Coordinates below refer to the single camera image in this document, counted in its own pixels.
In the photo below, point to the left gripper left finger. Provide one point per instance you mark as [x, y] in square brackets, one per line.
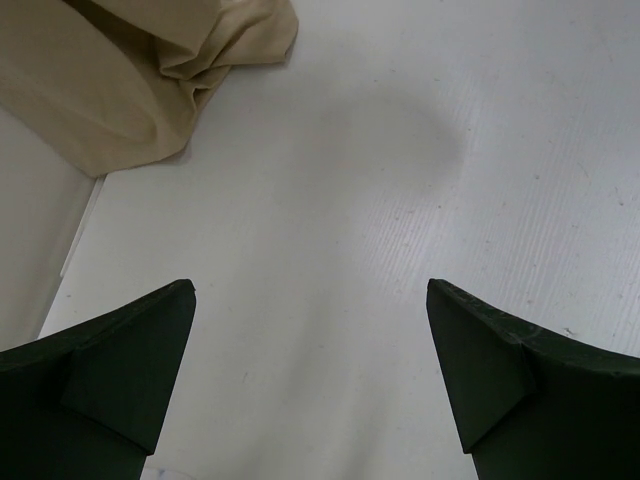
[89, 402]

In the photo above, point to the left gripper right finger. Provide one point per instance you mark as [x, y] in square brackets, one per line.
[529, 403]

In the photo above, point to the beige t shirt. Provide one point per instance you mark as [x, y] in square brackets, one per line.
[113, 85]

